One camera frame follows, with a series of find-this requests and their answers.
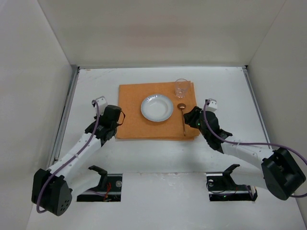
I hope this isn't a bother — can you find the white paper plate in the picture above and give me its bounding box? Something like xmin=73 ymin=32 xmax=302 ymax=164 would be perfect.
xmin=141 ymin=94 xmax=174 ymax=122

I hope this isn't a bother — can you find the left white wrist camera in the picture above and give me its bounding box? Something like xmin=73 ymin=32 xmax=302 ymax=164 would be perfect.
xmin=92 ymin=96 xmax=108 ymax=115

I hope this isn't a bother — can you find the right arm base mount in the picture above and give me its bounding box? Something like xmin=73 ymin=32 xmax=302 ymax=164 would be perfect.
xmin=206 ymin=164 xmax=258 ymax=202

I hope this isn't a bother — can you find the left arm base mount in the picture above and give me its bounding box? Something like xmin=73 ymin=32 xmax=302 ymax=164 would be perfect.
xmin=76 ymin=165 xmax=123 ymax=202

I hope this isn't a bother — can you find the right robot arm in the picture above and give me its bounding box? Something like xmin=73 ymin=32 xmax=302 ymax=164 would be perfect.
xmin=182 ymin=106 xmax=306 ymax=201

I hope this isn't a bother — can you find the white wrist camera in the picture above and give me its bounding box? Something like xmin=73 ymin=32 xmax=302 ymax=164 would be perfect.
xmin=206 ymin=98 xmax=217 ymax=113
xmin=92 ymin=96 xmax=108 ymax=115

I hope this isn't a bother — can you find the clear plastic cup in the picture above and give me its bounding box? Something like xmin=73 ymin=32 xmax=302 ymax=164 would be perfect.
xmin=175 ymin=78 xmax=189 ymax=98

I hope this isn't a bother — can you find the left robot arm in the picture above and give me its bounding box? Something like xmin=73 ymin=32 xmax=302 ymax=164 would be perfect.
xmin=31 ymin=100 xmax=123 ymax=216

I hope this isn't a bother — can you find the orange cloth napkin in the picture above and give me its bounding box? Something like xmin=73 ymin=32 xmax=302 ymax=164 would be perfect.
xmin=116 ymin=82 xmax=200 ymax=140

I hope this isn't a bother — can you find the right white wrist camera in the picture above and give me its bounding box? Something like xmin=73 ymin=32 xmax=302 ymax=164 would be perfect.
xmin=206 ymin=98 xmax=217 ymax=113

